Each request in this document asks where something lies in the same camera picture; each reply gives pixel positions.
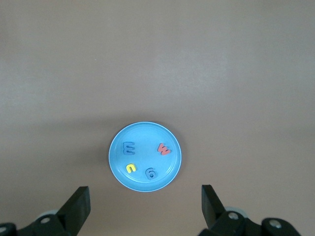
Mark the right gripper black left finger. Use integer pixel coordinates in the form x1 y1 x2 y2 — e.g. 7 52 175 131
16 186 92 236

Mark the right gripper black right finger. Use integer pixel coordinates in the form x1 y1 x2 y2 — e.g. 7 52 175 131
198 184 264 236

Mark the blue foam letter g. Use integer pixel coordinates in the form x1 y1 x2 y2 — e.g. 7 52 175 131
145 167 158 180

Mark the pink foam letter w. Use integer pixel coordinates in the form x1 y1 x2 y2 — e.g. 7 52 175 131
157 142 172 156

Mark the blue foam letter m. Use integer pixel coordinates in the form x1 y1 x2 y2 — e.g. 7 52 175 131
122 142 136 156

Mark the blue plate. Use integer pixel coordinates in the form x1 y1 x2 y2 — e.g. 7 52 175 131
108 121 182 193

